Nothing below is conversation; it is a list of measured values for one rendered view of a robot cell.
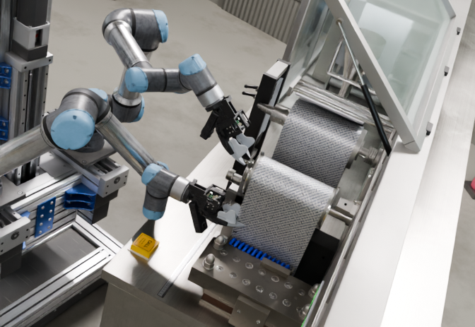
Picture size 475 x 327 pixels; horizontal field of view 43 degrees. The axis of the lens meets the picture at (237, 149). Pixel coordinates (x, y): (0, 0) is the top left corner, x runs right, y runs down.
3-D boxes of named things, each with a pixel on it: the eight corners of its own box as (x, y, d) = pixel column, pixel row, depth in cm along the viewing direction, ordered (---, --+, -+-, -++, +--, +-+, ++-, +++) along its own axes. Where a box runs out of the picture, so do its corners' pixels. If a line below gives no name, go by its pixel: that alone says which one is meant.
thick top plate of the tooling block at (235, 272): (209, 248, 198) (213, 236, 194) (321, 306, 190) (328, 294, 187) (186, 280, 185) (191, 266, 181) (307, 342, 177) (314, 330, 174)
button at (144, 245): (141, 236, 204) (142, 232, 202) (158, 246, 203) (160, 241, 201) (129, 249, 198) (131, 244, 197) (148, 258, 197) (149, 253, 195)
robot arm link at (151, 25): (99, 108, 252) (126, 0, 215) (133, 107, 259) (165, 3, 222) (105, 129, 245) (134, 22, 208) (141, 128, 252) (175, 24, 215)
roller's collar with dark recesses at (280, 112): (273, 115, 210) (279, 99, 207) (289, 122, 209) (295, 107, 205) (267, 123, 205) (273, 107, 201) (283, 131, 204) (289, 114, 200)
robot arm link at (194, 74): (191, 55, 187) (202, 49, 179) (210, 85, 189) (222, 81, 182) (171, 68, 184) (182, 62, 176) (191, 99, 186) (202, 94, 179)
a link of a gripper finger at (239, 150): (252, 163, 183) (238, 135, 182) (237, 169, 186) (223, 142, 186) (256, 159, 186) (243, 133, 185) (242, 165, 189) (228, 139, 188)
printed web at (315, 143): (261, 202, 235) (303, 91, 207) (317, 229, 231) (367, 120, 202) (221, 262, 203) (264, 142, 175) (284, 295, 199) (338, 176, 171)
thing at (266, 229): (230, 236, 197) (245, 194, 187) (295, 270, 193) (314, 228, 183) (230, 238, 197) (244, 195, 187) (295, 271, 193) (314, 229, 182)
